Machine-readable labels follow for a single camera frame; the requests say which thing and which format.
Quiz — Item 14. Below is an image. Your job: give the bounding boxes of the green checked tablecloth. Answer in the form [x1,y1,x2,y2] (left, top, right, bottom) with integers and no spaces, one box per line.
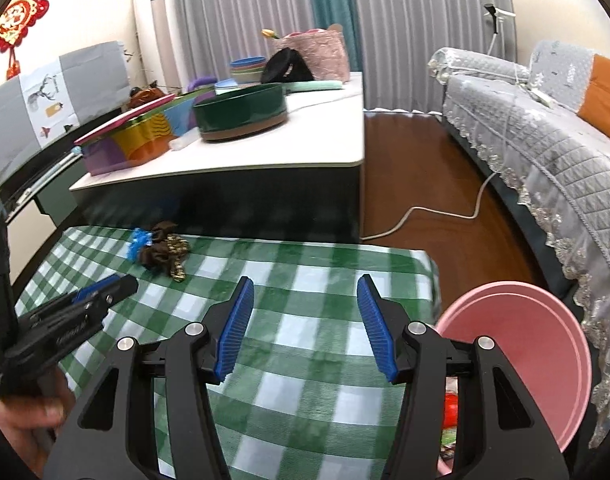
[16,226,441,479]

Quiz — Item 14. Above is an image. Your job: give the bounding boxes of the grey quilted sofa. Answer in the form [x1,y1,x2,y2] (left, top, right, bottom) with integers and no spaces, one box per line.
[429,40,610,448]

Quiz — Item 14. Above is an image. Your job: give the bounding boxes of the light green mat roll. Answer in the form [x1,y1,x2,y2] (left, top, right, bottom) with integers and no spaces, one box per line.
[219,78,345,96]

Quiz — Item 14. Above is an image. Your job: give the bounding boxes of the clip lamp on stand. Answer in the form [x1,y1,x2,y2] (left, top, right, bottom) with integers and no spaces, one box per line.
[484,3,516,55]

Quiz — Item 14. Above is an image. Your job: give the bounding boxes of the colourful storage box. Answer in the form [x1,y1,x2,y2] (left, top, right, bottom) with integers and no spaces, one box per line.
[74,84,216,176]

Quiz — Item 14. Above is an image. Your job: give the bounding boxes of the pink trash bin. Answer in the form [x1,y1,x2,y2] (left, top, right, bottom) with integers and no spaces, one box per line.
[435,281,592,450]

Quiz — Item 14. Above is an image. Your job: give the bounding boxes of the dark brown wrapper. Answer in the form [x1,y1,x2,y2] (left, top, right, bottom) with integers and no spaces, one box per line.
[137,221,190,283]

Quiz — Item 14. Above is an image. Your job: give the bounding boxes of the left hand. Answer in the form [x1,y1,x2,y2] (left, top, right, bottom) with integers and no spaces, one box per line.
[0,366,76,478]

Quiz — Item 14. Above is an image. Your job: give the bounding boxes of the black cap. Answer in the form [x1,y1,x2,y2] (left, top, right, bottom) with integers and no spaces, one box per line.
[261,48,314,84]

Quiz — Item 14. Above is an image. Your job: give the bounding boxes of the dark green round basin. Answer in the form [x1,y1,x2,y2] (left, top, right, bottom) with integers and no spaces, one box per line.
[192,84,288,142]

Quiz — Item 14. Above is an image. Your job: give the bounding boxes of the green panda snack packet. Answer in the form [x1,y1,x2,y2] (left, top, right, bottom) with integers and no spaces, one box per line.
[439,427,457,463]

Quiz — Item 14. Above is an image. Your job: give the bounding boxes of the red plastic bag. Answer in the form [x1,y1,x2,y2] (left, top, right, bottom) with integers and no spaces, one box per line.
[442,392,458,430]

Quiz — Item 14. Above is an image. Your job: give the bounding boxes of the power strip on sofa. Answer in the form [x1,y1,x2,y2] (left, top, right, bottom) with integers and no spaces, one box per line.
[527,88,556,108]

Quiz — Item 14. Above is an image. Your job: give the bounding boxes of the stacked coloured bowls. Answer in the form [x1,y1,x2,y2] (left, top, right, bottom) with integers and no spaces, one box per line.
[229,56,267,84]

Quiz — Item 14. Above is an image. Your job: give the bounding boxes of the white coffee table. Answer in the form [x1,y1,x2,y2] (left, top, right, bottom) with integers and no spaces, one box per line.
[70,72,365,243]

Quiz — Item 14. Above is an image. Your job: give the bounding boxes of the orange cushion near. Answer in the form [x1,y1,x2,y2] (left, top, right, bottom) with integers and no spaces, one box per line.
[577,54,610,138]

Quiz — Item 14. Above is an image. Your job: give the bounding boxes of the grey curtains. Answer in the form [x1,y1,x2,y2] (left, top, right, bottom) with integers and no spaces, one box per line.
[164,0,519,114]

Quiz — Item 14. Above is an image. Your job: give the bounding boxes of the red wall ornament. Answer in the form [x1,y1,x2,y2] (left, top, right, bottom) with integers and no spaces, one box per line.
[0,0,49,80]

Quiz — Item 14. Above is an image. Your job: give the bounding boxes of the teal curtain strip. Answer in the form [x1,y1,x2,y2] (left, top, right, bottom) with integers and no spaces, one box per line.
[311,0,363,72]

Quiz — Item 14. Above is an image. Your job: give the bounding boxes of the pink lace basket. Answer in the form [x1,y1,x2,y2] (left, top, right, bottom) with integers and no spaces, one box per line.
[273,24,351,82]

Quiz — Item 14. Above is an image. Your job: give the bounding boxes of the white standing air conditioner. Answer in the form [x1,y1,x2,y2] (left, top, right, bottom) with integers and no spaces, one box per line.
[133,0,186,93]

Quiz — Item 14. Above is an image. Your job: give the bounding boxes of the white power cable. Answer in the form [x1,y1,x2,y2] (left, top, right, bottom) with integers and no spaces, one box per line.
[360,49,557,243]

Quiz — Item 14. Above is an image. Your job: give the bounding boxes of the covered television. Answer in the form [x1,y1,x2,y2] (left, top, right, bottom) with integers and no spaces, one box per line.
[0,41,130,180]

